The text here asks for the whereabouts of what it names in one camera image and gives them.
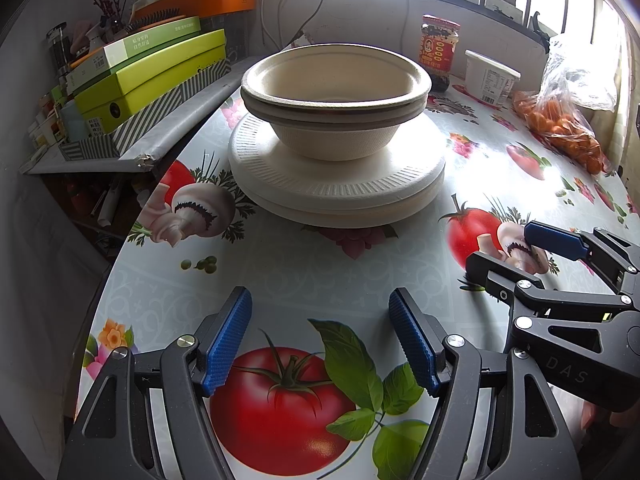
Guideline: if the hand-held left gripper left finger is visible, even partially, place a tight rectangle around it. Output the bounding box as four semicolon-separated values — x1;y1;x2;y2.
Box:
57;286;253;480

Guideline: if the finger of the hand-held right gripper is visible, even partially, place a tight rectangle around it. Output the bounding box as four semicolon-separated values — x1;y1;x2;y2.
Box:
465;251;636;329
524;220;640;306

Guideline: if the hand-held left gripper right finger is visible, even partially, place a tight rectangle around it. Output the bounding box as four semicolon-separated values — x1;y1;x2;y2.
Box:
389;287;583;480

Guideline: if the white foam plate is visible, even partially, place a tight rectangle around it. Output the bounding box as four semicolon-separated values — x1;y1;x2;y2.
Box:
228;111;447;198

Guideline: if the person's right hand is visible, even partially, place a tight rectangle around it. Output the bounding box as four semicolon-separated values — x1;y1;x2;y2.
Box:
582;400;640;431

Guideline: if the pile of oranges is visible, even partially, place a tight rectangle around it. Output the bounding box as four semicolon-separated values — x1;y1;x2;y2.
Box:
512;91;608;175

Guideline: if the vegetable print tablecloth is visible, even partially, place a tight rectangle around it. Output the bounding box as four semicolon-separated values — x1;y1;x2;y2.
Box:
75;45;633;480

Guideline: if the floral print curtain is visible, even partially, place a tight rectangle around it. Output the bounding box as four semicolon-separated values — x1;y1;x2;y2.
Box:
595;5;640;171

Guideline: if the clear plastic bag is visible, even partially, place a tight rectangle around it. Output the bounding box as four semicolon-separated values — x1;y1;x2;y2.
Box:
510;35;621;176

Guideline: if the white plastic tub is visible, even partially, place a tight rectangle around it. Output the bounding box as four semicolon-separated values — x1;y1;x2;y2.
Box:
464;50;521;107

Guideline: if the black window latch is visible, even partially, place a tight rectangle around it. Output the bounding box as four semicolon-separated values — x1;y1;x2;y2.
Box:
529;9;550;45

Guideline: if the grey side shelf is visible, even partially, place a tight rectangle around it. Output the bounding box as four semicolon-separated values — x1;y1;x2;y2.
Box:
22;55;261;176

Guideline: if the chili sauce glass jar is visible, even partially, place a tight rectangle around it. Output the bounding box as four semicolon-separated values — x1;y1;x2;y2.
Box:
419;15;462;92

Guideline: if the striped cardboard box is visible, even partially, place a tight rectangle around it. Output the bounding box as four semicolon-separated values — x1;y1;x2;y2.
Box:
59;57;233;162

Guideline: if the barred window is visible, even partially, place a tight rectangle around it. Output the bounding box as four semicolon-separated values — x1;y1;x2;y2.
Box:
320;0;631;61

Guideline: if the pale blue box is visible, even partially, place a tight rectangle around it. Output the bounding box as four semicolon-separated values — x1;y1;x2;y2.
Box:
62;100;96;143

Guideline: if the row of small bottles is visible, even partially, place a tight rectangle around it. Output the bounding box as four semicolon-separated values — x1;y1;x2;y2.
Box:
27;85;68;148

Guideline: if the white and green box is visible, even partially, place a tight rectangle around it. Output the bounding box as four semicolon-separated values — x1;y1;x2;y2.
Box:
67;16;202;93

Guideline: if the black hairbrush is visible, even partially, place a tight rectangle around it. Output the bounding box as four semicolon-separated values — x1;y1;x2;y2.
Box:
124;6;187;31

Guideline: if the dark glass jar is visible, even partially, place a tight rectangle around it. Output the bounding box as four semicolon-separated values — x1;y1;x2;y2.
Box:
46;22;72;78

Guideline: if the orange box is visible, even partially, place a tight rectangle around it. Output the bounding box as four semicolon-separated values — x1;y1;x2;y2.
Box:
131;0;257;23

